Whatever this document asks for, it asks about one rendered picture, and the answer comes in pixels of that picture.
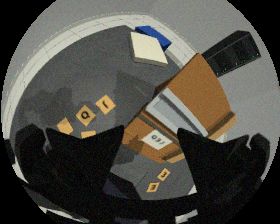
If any white paper ticket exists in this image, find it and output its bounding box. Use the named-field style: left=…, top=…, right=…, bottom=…
left=141, top=128, right=172, bottom=149

